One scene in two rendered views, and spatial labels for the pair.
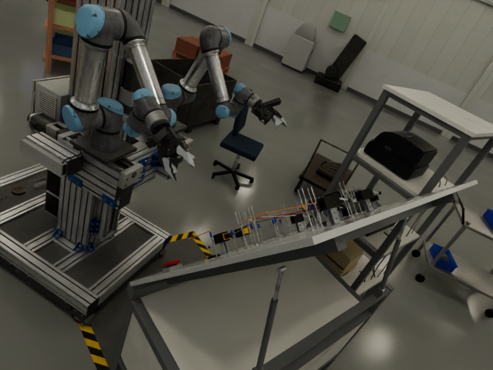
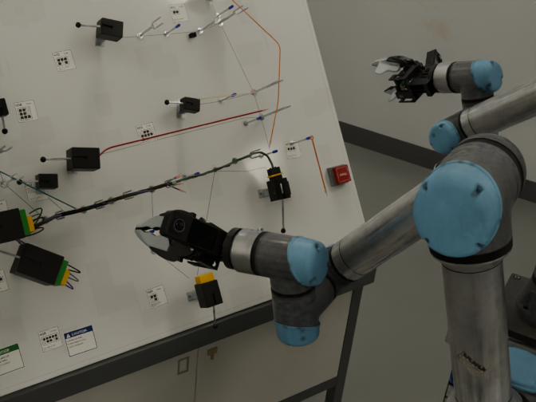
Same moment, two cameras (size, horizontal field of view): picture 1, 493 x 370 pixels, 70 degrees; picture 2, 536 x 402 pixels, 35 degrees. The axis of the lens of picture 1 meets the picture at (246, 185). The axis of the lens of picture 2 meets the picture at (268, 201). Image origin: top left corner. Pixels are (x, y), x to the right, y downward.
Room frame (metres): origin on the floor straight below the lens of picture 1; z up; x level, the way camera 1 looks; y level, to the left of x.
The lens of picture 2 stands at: (3.10, 0.42, 2.31)
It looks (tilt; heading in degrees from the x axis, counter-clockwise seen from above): 31 degrees down; 193
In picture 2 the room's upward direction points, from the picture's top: 6 degrees clockwise
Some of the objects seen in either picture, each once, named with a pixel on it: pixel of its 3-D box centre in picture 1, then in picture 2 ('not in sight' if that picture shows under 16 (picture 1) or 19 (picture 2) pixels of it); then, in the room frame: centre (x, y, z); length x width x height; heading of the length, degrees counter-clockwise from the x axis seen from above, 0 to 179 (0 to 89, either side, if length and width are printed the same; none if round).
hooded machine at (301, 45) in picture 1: (301, 45); not in sight; (11.55, 0.07, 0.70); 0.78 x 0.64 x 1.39; 78
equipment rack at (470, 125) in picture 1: (362, 234); not in sight; (2.03, -0.84, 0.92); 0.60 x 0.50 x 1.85; 141
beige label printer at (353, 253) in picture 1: (334, 249); not in sight; (1.98, -0.73, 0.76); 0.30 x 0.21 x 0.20; 54
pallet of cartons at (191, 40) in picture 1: (203, 55); not in sight; (7.81, 1.98, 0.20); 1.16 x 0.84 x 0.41; 77
